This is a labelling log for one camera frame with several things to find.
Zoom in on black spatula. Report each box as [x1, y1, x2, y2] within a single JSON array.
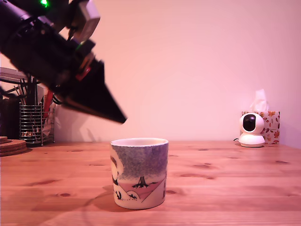
[[32, 79, 39, 106]]

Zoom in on red utensil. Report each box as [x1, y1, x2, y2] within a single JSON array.
[[44, 90, 55, 118]]

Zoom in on clear plastic packet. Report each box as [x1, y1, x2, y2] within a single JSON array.
[[43, 105, 55, 137]]

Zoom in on wooden chopsticks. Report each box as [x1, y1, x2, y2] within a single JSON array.
[[13, 84, 26, 106]]

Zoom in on white mug with winter print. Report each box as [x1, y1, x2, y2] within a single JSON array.
[[110, 138, 169, 210]]

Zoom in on white tissue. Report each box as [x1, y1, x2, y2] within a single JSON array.
[[249, 89, 269, 112]]

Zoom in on tissue box with leaf print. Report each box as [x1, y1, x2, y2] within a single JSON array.
[[241, 111, 281, 145]]

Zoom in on black utensil handle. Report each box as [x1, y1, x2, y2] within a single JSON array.
[[26, 76, 33, 106]]

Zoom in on grey metal wall rail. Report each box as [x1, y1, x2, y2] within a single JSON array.
[[0, 67, 27, 81]]

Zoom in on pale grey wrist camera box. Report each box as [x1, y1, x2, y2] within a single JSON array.
[[50, 0, 101, 42]]

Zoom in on wire utensil rack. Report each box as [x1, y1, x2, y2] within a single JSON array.
[[19, 103, 55, 148]]

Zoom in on small white round camera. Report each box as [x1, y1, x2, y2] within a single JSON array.
[[238, 112, 266, 148]]

